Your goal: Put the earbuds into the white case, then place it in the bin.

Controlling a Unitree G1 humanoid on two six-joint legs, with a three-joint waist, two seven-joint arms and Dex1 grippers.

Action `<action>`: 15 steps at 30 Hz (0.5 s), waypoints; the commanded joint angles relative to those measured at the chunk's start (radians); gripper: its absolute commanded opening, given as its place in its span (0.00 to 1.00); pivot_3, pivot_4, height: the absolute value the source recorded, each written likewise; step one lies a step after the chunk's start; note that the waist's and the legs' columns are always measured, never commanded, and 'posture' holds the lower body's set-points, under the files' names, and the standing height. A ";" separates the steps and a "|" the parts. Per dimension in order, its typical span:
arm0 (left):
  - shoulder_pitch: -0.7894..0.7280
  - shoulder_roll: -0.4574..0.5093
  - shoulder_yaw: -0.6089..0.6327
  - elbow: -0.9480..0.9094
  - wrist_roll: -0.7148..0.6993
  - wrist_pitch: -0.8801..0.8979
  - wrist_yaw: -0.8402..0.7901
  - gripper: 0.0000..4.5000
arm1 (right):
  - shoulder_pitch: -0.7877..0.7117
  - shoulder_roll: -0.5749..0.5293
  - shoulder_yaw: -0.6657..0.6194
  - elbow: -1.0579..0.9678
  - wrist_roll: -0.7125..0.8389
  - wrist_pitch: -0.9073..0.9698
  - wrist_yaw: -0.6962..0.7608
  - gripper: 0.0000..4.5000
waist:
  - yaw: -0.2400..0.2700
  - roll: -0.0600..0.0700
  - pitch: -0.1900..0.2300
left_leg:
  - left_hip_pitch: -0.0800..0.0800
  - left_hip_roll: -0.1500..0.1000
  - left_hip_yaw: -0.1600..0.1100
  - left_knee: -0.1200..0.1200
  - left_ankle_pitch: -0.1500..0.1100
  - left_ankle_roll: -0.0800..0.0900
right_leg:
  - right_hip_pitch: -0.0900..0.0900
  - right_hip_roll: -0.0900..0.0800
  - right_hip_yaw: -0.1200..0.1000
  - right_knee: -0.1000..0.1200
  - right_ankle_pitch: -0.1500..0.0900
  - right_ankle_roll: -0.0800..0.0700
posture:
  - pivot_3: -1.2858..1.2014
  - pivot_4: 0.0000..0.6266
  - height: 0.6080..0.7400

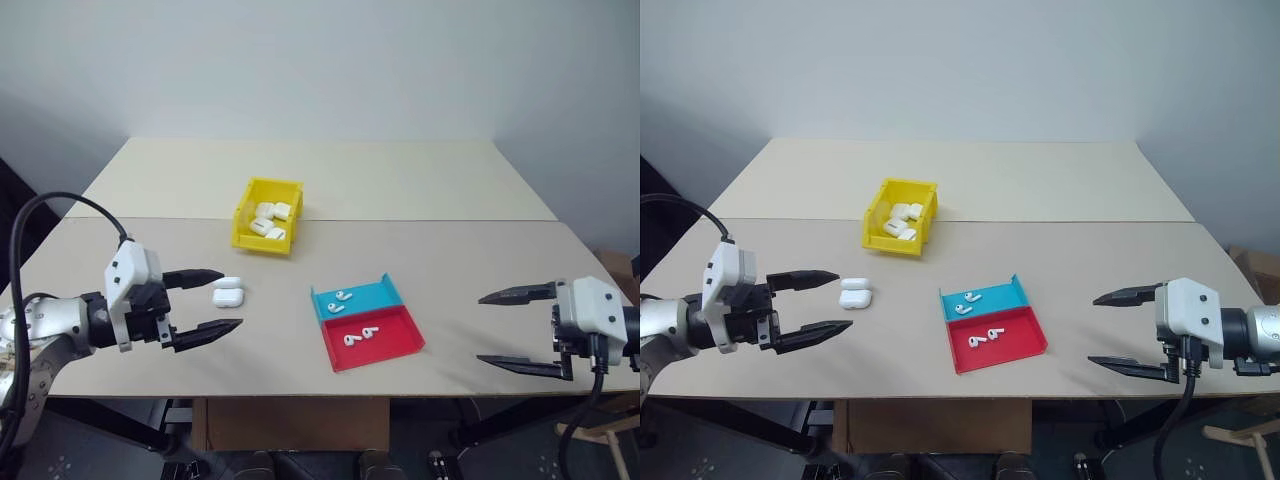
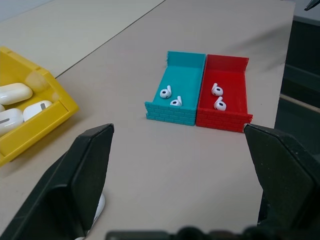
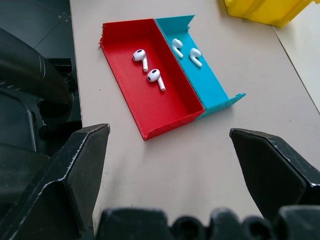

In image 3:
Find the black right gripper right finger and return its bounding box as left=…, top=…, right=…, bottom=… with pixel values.
left=229, top=127, right=320, bottom=220

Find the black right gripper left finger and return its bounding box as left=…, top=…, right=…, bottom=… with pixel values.
left=0, top=123, right=111, bottom=240

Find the white earbud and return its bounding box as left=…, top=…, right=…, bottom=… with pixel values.
left=132, top=48, right=149, bottom=73
left=189, top=47, right=203, bottom=68
left=171, top=38, right=185, bottom=60
left=146, top=68, right=167, bottom=92

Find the yellow bin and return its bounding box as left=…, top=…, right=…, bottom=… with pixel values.
left=216, top=0, right=313, bottom=28

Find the blue plastic tray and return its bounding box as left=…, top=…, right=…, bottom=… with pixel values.
left=154, top=14, right=247, bottom=120

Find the dark rounded shape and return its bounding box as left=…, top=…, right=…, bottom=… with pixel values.
left=0, top=27, right=75, bottom=126

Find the red plastic tray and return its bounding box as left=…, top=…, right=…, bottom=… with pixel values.
left=97, top=18, right=206, bottom=141

